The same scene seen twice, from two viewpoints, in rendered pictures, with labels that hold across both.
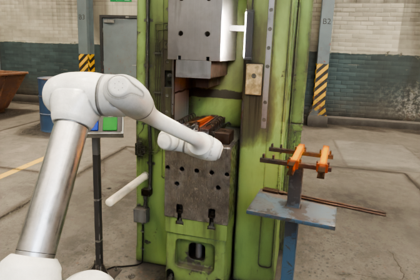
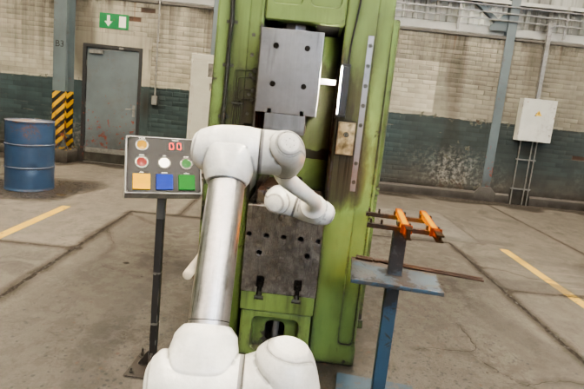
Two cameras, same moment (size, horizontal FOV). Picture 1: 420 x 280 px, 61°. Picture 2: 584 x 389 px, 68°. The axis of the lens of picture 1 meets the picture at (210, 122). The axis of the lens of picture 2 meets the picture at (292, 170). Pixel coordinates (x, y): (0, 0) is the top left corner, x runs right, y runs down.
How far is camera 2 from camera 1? 0.53 m
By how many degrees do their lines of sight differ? 13
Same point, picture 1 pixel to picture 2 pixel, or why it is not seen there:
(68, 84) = (228, 138)
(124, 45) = (115, 83)
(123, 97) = (294, 154)
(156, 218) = not seen: hidden behind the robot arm
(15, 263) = (204, 332)
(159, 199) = not seen: hidden behind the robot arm
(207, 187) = (295, 256)
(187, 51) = (278, 104)
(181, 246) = (256, 325)
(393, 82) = (427, 144)
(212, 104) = not seen: hidden behind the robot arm
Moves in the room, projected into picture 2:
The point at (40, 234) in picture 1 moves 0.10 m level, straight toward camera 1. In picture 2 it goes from (220, 300) to (242, 319)
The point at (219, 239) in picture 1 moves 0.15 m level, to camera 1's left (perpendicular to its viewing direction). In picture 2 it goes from (304, 314) to (275, 314)
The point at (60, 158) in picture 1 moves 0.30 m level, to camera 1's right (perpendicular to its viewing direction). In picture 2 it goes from (229, 219) to (340, 223)
